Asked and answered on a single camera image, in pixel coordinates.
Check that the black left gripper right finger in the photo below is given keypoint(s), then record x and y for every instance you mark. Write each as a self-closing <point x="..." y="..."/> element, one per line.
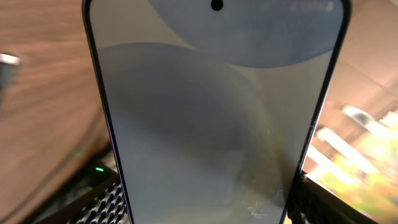
<point x="310" y="203"/>

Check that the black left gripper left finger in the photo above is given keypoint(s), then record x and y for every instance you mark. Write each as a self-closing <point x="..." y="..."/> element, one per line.
<point x="105" y="204"/>

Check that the Samsung Galaxy smartphone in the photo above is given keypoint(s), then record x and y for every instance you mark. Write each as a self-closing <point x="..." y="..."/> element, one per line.
<point x="212" y="105"/>

